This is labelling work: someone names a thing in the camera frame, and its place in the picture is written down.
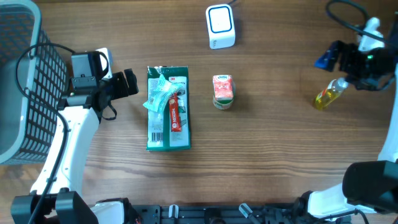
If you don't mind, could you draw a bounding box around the yellow liquid bottle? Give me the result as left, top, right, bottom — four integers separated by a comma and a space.
314, 78, 349, 110

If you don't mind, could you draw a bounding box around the red coffee stick sachet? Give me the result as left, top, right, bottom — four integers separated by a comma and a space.
169, 93, 182, 132

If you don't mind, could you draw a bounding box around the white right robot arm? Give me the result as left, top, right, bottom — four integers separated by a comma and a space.
295, 17, 397, 222

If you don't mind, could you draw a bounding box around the black plastic mesh basket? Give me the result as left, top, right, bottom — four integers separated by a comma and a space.
1, 1, 68, 165

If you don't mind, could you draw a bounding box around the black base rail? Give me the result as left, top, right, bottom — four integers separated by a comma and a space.
133, 203, 313, 224

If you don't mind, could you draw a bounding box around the white barcode scanner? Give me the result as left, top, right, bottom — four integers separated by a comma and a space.
205, 4, 236, 50

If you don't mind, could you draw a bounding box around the red tissue pack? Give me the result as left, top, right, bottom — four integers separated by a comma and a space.
213, 75, 234, 101

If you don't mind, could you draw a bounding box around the teal white small packet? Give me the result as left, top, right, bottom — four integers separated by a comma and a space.
143, 75, 183, 113

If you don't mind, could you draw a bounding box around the small green white jar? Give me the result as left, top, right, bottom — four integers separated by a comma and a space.
213, 82, 236, 110

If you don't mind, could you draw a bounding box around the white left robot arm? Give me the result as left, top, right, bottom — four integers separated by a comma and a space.
11, 48, 141, 223

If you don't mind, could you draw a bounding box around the green 3M glove package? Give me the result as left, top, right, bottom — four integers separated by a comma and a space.
146, 66, 191, 152

